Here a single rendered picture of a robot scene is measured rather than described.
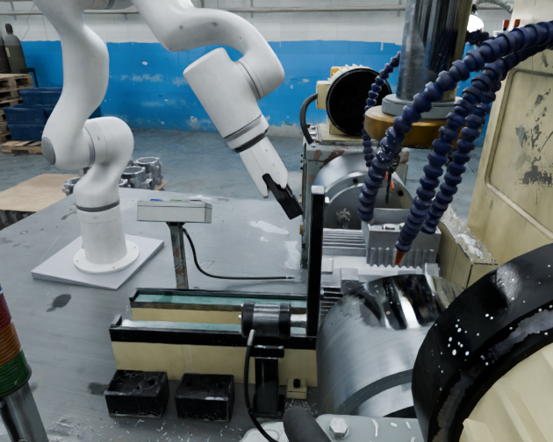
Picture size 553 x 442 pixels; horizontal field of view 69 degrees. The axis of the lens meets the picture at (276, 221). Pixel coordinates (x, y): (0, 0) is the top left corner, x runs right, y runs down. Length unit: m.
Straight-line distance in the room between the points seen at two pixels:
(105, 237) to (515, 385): 1.16
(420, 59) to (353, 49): 5.51
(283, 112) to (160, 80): 2.05
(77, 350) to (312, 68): 5.58
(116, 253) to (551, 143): 1.10
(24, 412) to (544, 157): 0.85
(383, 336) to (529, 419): 0.29
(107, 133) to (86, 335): 0.52
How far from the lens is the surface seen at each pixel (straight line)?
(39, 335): 1.14
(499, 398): 0.21
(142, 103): 7.26
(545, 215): 0.75
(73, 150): 1.14
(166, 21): 0.79
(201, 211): 0.99
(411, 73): 0.67
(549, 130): 0.77
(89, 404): 0.93
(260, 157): 0.72
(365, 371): 0.45
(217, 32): 0.79
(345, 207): 0.96
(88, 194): 1.22
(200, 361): 0.87
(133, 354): 0.90
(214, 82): 0.71
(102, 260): 1.31
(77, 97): 1.11
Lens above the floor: 1.45
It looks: 25 degrees down
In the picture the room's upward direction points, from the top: straight up
